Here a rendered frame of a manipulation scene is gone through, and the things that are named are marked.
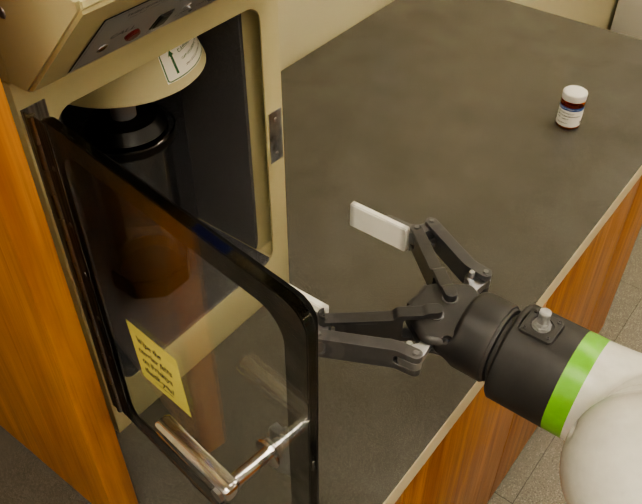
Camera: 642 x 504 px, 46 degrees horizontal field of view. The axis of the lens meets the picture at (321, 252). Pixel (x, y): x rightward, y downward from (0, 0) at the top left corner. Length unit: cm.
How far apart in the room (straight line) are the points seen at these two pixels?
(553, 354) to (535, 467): 145
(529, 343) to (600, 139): 86
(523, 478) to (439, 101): 101
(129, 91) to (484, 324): 40
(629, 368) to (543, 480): 143
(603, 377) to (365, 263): 56
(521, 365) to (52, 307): 38
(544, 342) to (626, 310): 188
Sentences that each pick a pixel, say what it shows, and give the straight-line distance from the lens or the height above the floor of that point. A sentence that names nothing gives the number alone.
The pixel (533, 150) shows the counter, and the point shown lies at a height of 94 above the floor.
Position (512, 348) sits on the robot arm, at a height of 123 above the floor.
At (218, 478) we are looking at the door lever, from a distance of 58.
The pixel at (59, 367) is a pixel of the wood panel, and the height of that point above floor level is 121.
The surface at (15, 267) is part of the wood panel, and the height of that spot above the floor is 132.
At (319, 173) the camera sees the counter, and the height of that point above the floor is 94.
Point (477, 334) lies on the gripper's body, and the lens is 65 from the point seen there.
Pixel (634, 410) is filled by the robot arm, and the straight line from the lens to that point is 51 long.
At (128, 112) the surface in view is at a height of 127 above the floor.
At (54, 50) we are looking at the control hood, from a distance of 56.
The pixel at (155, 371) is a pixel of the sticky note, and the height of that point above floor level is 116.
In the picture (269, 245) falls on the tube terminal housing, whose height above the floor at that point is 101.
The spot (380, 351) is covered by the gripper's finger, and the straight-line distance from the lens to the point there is 66.
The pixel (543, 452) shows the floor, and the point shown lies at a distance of 210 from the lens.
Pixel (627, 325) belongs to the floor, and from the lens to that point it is 247.
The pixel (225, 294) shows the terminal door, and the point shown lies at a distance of 50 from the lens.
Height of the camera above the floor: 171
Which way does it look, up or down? 43 degrees down
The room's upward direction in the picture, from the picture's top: straight up
